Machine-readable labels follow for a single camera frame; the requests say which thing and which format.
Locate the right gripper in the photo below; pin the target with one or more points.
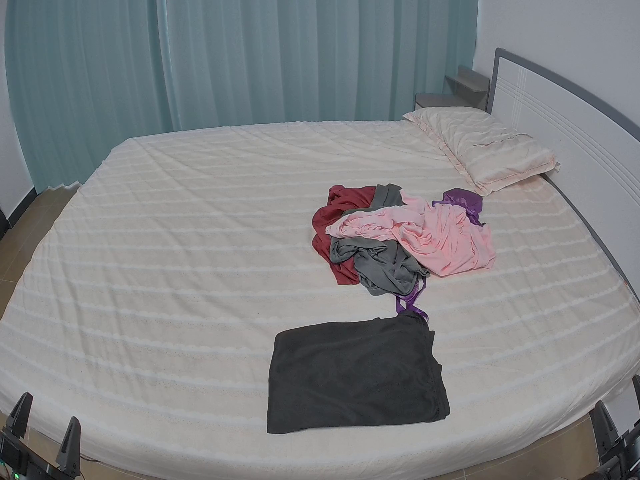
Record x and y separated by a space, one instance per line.
625 463

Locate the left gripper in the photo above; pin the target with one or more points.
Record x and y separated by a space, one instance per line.
15 455

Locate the black garment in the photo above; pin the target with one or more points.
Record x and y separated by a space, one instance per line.
355 373

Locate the bed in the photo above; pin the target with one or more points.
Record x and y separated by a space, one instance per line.
175 268

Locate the black chest of drawers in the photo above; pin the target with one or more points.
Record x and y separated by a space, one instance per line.
2 223

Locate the pink garment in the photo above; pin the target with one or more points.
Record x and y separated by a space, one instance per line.
450 243

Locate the purple garment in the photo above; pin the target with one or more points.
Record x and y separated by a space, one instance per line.
462 200

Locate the grey garment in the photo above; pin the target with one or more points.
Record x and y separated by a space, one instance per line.
380 268

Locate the cream pillow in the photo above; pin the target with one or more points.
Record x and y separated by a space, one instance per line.
490 148

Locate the dark red garment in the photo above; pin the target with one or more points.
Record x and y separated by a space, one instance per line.
340 203

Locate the grey bedside table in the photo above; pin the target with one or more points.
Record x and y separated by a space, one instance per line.
465 85

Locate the blue-green curtain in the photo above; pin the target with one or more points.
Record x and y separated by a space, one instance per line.
325 43
90 68

